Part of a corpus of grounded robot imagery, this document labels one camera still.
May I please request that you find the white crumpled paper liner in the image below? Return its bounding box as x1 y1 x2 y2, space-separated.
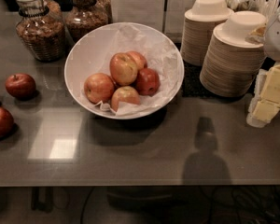
79 23 180 117

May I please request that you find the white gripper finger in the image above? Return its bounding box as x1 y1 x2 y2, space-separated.
246 69 267 128

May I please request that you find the front stack of paper bowls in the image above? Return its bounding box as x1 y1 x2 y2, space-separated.
200 11 266 98

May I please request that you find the right glass cereal jar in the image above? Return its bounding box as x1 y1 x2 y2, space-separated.
65 0 108 42

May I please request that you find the stack of paper bowls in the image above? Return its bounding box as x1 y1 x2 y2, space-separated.
200 11 266 98
180 0 233 66

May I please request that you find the red-yellow apple in bowl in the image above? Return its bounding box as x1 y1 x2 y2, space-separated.
84 73 115 104
127 50 147 70

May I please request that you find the back stack of paper bowls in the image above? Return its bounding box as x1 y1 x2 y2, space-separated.
180 0 233 66

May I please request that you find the white paper sign holder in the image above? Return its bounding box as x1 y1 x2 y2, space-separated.
111 0 195 39

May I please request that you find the dark red apple in bowl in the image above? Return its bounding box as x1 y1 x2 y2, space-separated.
134 68 161 96

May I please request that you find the front yellow-red apple in bowl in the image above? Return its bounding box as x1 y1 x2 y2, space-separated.
110 86 140 111

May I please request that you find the white ceramic bowl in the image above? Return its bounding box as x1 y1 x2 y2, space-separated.
63 21 186 120

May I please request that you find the red apple front left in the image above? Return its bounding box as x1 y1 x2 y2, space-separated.
0 107 14 138

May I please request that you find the white plastic cutlery bundle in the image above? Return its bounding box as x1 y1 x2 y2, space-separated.
224 0 280 21

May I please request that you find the left red-yellow apple in bowl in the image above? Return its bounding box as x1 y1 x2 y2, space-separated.
84 73 115 104

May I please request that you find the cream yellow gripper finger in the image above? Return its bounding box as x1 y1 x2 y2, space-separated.
253 63 280 124

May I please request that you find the left glass cereal jar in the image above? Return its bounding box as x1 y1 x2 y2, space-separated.
16 0 65 62

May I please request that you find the back red-yellow apple in bowl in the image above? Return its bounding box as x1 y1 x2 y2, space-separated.
127 50 147 70

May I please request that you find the red apple on table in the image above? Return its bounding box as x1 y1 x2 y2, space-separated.
5 73 36 100

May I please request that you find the top centre red-yellow apple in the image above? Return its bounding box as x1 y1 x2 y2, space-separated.
109 52 138 86

